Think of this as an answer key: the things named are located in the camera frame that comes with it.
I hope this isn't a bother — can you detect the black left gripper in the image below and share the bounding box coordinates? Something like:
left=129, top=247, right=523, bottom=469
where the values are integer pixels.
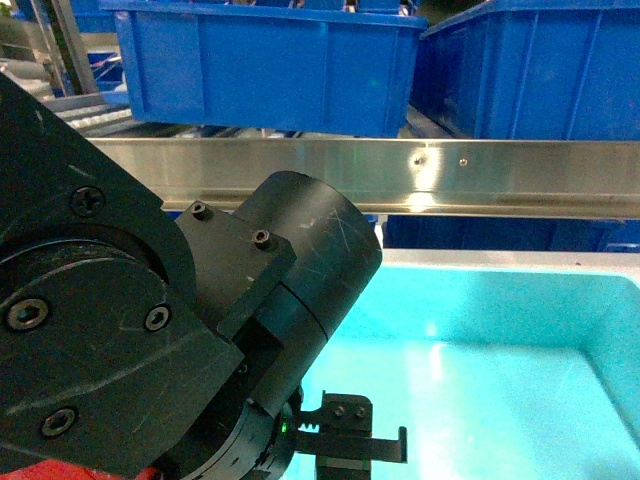
left=280, top=390, right=407, bottom=479

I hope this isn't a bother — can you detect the teal plastic bin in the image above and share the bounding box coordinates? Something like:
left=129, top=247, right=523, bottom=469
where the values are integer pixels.
left=303, top=265, right=639, bottom=479

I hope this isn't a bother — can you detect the blue bin on right shelf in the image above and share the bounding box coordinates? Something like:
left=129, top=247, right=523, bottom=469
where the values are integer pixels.
left=100, top=1, right=428, bottom=138

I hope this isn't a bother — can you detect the stainless right shelf rack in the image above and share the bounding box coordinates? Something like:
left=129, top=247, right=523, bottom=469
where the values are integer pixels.
left=0, top=0, right=640, bottom=222

